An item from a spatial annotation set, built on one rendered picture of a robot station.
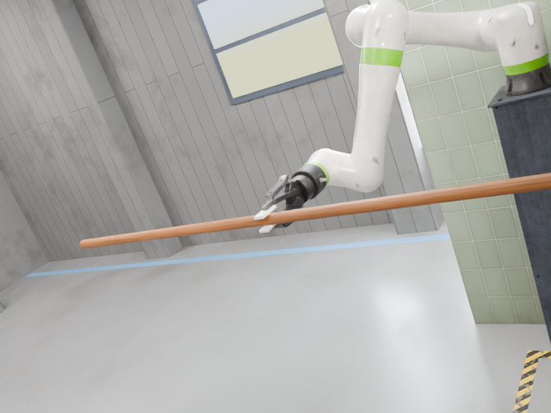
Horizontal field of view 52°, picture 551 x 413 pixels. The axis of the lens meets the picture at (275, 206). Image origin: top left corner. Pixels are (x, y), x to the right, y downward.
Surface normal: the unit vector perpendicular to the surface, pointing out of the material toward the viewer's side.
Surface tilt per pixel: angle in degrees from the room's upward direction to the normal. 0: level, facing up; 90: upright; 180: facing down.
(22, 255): 90
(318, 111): 90
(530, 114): 90
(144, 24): 90
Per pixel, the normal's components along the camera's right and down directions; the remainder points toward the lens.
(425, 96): -0.51, 0.43
